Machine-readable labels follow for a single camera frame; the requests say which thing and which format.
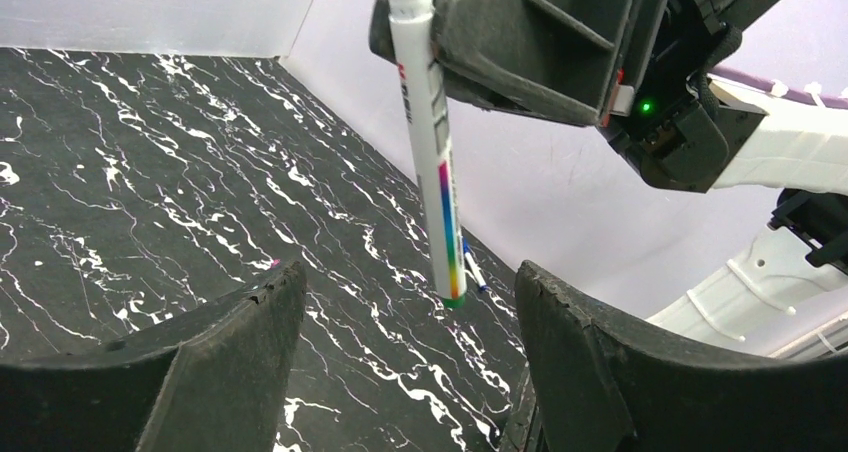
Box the white pen green tip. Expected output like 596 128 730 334
388 0 466 309

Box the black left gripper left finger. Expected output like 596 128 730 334
1 261 307 451

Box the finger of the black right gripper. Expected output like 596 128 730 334
430 0 647 129
368 0 396 64

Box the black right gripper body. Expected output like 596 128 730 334
600 0 780 191

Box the blue-capped white marker right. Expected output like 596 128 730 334
462 239 490 293

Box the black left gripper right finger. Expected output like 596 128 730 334
515 261 847 451

